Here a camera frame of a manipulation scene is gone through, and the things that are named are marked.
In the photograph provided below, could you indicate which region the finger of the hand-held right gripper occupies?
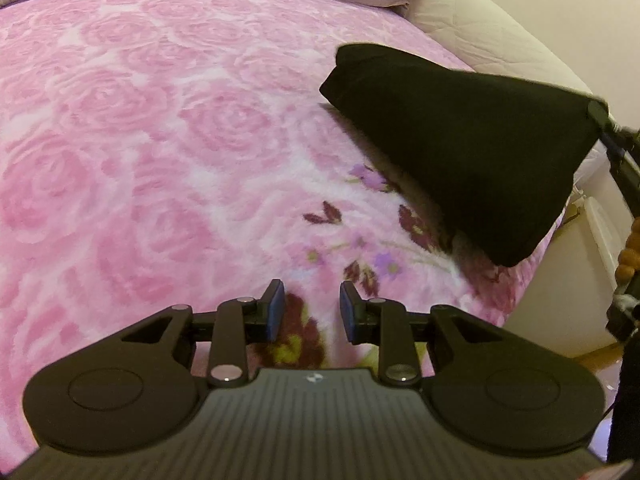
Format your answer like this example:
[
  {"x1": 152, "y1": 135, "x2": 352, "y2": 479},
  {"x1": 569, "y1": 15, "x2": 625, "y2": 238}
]
[
  {"x1": 587, "y1": 100, "x2": 640, "y2": 147},
  {"x1": 604, "y1": 141, "x2": 640, "y2": 197}
]

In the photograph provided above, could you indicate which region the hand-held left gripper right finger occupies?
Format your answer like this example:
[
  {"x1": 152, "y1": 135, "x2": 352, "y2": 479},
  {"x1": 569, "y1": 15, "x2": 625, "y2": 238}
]
[{"x1": 339, "y1": 280, "x2": 506, "y2": 386}]

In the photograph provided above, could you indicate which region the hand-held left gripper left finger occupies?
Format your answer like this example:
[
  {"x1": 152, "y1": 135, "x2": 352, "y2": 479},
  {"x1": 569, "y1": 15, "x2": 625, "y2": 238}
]
[{"x1": 120, "y1": 279, "x2": 287, "y2": 388}]

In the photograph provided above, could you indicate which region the black garment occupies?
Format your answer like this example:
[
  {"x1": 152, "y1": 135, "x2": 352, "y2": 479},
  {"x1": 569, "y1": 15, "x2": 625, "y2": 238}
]
[{"x1": 319, "y1": 42, "x2": 608, "y2": 268}]

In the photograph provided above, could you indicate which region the white cabinet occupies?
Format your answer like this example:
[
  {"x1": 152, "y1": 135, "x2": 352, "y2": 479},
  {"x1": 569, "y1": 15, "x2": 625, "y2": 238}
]
[{"x1": 565, "y1": 190, "x2": 622, "y2": 292}]

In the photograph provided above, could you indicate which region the pink floral blanket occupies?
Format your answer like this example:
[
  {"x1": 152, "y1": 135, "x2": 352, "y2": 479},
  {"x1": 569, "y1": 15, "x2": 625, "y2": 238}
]
[{"x1": 0, "y1": 0, "x2": 568, "y2": 461}]

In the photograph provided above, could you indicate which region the wooden bead bracelet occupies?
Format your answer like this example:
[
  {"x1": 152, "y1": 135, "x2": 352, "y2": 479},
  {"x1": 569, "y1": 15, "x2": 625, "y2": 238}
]
[{"x1": 614, "y1": 217, "x2": 640, "y2": 293}]

